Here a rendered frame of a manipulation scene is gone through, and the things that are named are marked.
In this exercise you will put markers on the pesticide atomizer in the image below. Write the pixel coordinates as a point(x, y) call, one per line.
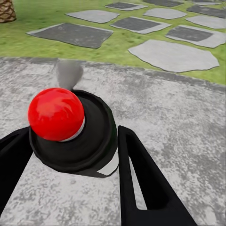
point(73, 131)

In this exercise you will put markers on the bush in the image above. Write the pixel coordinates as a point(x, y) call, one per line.
point(8, 14)

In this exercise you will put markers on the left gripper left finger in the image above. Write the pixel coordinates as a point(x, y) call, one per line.
point(15, 152)

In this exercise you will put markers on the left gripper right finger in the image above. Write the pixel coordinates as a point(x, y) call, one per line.
point(164, 208)

